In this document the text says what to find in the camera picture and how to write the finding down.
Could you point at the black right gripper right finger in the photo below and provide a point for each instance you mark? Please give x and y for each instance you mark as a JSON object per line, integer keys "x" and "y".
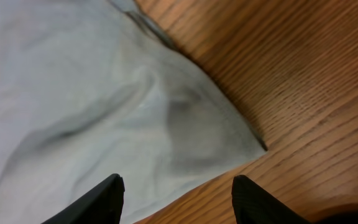
{"x": 254, "y": 205}

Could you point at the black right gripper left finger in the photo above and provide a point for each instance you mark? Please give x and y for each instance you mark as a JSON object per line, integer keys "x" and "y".
{"x": 101, "y": 205}

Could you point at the light blue printed t-shirt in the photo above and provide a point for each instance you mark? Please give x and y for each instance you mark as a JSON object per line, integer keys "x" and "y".
{"x": 94, "y": 88}

